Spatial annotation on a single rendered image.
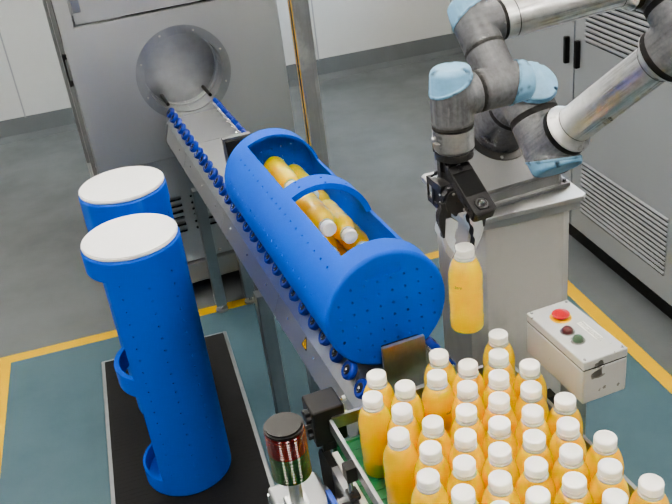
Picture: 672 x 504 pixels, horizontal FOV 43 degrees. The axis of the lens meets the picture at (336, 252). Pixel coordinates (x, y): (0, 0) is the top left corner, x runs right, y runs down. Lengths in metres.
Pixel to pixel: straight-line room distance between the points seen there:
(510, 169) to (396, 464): 0.88
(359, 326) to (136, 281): 0.80
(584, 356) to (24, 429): 2.51
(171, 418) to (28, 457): 0.96
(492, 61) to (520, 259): 0.77
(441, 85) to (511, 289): 0.87
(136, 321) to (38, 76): 4.50
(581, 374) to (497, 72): 0.59
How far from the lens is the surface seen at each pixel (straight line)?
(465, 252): 1.63
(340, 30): 7.05
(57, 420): 3.67
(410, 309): 1.90
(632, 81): 1.81
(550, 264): 2.26
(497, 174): 2.13
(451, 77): 1.50
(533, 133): 1.97
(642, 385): 3.44
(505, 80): 1.55
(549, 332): 1.77
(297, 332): 2.22
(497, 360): 1.73
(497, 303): 2.25
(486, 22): 1.61
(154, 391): 2.64
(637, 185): 3.72
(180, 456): 2.80
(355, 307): 1.83
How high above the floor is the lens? 2.11
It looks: 29 degrees down
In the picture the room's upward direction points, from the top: 7 degrees counter-clockwise
